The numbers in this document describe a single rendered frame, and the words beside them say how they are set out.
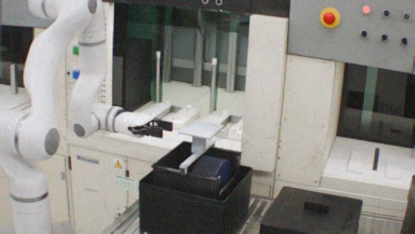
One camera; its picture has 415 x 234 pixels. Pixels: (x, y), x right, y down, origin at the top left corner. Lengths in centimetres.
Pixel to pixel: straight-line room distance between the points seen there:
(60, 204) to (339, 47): 140
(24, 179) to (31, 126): 17
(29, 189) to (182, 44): 165
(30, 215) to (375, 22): 121
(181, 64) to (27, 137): 166
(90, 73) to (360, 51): 86
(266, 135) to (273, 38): 34
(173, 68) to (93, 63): 132
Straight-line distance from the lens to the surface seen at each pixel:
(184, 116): 229
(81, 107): 167
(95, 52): 167
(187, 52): 290
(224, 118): 230
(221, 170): 164
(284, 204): 170
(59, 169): 236
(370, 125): 230
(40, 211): 150
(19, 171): 148
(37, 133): 137
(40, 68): 144
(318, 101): 182
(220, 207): 153
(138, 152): 211
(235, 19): 236
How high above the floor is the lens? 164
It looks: 19 degrees down
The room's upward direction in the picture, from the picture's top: 3 degrees clockwise
